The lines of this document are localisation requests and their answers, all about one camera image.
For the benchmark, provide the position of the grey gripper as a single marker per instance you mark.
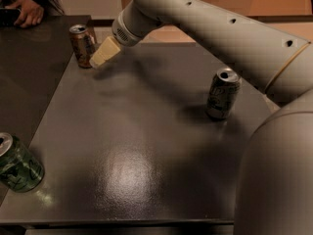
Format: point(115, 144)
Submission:
point(126, 33)

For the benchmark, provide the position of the orange soda can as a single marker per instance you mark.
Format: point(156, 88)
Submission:
point(82, 43)

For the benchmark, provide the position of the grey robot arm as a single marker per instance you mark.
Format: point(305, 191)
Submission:
point(275, 186)

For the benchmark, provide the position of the silver green 7up can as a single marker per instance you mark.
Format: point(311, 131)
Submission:
point(223, 92)

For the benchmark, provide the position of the dark green soda can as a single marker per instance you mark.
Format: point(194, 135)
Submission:
point(20, 171)

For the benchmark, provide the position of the person's hand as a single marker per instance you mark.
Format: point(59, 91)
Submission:
point(31, 13)

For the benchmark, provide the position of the black phone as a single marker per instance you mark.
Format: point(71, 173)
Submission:
point(9, 16)

